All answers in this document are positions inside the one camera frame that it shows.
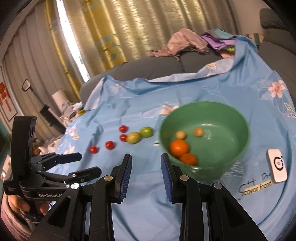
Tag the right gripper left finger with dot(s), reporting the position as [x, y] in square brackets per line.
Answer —
[67, 218]

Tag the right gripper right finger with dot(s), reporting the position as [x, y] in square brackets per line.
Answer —
[227, 219]

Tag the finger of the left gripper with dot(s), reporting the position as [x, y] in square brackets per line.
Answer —
[74, 177]
[50, 160]

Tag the small orange mandarin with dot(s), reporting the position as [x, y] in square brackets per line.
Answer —
[189, 159]

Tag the large orange mandarin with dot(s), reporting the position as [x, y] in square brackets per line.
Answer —
[177, 148]

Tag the yellow-green tomato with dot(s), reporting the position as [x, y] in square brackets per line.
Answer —
[133, 138]

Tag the green plastic bowl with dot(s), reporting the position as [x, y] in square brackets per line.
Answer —
[225, 140]

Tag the tan round fruit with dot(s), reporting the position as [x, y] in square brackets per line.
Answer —
[180, 135]
[198, 132]

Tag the green tomato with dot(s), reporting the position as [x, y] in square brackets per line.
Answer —
[146, 132]

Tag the pink left sleeve forearm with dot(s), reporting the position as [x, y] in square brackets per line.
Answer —
[20, 228]

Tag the person's left hand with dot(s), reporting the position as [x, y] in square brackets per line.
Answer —
[17, 204]

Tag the red cherry tomato leftmost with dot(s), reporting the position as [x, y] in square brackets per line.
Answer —
[93, 149]

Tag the black stand with mirror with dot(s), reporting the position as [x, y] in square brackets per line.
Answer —
[46, 111]

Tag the red cherry tomato centre-left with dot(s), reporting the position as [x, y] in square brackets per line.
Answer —
[110, 145]

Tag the clutter pile of clothes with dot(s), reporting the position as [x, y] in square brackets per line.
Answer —
[71, 111]

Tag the red cherry tomato middle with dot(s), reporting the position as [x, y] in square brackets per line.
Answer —
[123, 137]

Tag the white cylindrical device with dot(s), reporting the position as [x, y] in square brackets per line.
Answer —
[59, 98]

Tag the red cherry tomato far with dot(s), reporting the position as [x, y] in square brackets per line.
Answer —
[123, 128]

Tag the red Chinese knot decoration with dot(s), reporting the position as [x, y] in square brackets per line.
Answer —
[4, 95]

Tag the blue floral cloth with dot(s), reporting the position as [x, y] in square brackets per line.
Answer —
[245, 83]

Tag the white square tracker device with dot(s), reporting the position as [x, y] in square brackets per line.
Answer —
[277, 165]

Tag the gold patterned curtain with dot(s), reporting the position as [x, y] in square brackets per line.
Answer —
[91, 37]

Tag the purple clothes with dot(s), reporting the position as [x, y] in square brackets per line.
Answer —
[222, 42]

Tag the pink clothes pile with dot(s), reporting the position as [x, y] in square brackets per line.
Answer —
[183, 40]

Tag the grey sofa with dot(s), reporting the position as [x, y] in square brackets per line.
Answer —
[277, 50]

